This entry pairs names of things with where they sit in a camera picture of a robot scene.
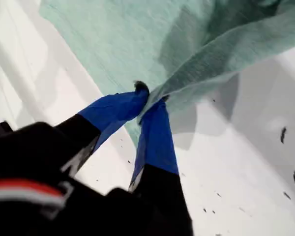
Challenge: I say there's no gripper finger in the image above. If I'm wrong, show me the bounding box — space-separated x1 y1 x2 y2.
127 96 195 236
53 80 150 177

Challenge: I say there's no pale green t-shirt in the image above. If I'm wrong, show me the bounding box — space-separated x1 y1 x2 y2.
39 0 295 151

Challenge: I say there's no red white servo wire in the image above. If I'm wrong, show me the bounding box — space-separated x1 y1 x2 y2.
0 178 66 209

